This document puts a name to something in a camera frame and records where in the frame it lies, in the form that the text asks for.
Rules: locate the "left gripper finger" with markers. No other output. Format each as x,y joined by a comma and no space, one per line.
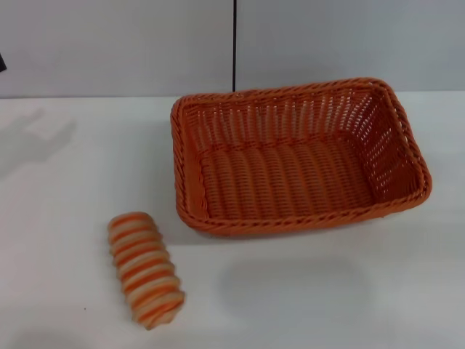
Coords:
2,64

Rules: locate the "orange striped bread roll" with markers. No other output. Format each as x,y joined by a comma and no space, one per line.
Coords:
145,269

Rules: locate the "orange woven plastic basket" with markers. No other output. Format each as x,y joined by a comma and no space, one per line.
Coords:
283,181

